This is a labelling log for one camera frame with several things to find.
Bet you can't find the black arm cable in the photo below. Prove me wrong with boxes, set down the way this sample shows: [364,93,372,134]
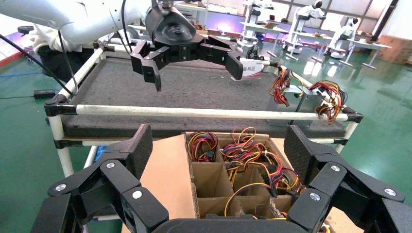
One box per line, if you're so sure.
[57,30,79,95]
[0,33,75,96]

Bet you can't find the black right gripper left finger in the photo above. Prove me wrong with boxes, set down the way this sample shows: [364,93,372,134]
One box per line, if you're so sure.
[30,123,170,233]

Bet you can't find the black power adapter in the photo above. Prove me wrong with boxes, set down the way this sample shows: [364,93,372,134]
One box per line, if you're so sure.
[34,89,57,100]

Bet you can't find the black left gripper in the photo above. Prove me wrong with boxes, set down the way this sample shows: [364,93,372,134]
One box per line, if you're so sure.
[130,3,244,93]

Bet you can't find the white bench with jars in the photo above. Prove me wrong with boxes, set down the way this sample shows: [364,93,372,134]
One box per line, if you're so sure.
[173,1,247,17]

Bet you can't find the stacked brown cardboard cartons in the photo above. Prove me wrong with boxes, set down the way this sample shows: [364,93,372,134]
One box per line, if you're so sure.
[375,34,412,66]

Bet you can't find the cardboard box with dividers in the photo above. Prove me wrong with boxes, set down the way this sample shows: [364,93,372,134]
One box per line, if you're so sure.
[122,130,364,233]

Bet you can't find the white red sign card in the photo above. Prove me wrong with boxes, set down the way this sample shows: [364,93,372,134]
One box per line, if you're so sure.
[231,58,264,81]

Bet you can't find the black foam-topped work table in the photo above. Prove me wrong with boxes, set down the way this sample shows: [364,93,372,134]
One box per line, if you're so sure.
[43,24,364,222]

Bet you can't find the seated person white sweater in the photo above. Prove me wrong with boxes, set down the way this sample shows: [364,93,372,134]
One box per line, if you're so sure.
[28,23,96,83]

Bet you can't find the blue plastic bag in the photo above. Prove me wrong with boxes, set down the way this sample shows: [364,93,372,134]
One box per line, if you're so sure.
[94,145,107,163]

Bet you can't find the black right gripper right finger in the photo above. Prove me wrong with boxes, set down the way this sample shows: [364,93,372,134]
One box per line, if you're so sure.
[283,125,412,233]

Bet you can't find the cardboard box brown items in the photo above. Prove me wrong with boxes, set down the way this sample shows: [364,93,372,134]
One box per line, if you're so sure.
[192,21,210,36]

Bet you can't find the dark grey foam mat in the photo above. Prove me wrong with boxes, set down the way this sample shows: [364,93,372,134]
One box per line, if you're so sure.
[61,58,346,139]

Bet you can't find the white humanoid robot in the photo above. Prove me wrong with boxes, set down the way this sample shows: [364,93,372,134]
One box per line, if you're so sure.
[285,0,326,62]
[324,17,361,60]
[241,0,277,49]

